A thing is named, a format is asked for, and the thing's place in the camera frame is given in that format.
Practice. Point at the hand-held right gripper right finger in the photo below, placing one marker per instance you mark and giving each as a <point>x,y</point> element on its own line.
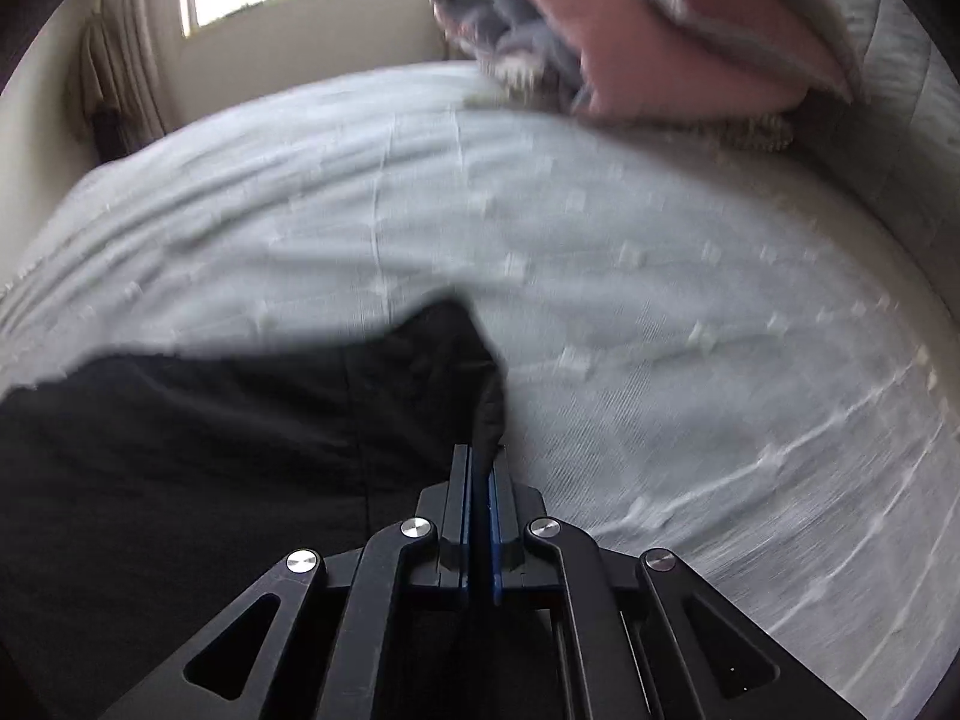
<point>501,525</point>

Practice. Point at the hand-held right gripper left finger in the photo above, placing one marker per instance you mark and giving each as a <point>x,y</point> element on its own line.
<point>459,517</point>

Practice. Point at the black quilted coat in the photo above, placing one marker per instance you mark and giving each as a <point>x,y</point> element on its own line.
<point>225,465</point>

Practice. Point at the grey checked bedspread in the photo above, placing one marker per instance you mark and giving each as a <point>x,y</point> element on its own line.
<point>675,277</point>

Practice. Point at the pink and grey folded quilt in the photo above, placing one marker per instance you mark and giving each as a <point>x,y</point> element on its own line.
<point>517,37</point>

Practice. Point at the pink velvet pillow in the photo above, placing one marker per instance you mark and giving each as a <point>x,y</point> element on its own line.
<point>660,37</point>

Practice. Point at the beige plain curtain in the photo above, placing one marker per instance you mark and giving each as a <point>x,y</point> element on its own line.
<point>135,75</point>

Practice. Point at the grey padded headboard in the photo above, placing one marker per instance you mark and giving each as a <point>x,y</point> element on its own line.
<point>892,90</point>

